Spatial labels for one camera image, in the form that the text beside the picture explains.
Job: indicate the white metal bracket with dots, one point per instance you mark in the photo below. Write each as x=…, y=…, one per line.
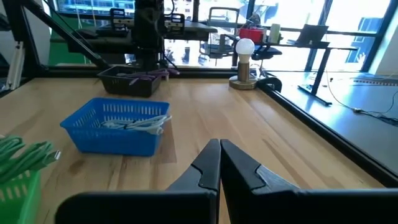
x=15, y=65

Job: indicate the red storage bin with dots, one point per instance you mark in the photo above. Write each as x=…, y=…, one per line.
x=252, y=35

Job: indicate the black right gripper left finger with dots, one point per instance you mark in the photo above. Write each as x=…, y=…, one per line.
x=205, y=174

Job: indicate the black office chair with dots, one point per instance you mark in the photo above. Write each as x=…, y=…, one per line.
x=214, y=49

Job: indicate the black desk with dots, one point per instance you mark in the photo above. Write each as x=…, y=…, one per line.
x=320, y=74

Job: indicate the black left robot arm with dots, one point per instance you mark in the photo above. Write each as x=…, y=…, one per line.
x=149, y=53

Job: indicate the blue plastic basket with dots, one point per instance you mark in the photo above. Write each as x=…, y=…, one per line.
x=118, y=141

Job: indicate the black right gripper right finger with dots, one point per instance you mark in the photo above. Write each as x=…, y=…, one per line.
x=239, y=174

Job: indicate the black plastic basket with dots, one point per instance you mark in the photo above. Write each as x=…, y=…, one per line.
x=130, y=85

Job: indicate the pale green cylinder container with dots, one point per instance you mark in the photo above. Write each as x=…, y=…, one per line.
x=274, y=32

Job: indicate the green plastic basket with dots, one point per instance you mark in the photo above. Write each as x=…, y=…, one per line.
x=18, y=199

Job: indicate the grey laptop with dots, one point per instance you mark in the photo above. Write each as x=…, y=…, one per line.
x=311, y=32

